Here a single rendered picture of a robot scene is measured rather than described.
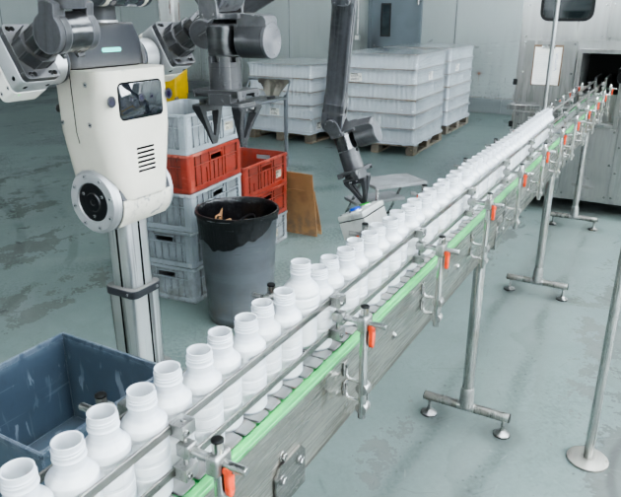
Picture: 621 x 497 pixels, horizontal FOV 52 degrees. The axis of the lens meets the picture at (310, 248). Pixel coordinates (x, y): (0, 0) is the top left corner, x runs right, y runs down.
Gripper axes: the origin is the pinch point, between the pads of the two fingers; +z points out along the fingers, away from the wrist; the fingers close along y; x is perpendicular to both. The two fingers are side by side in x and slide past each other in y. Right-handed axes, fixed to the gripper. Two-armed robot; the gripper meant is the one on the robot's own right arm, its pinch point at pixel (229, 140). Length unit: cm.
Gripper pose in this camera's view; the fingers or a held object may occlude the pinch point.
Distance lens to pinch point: 117.4
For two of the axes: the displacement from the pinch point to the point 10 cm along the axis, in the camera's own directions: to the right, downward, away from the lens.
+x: 4.8, -3.1, 8.2
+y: 8.8, 1.6, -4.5
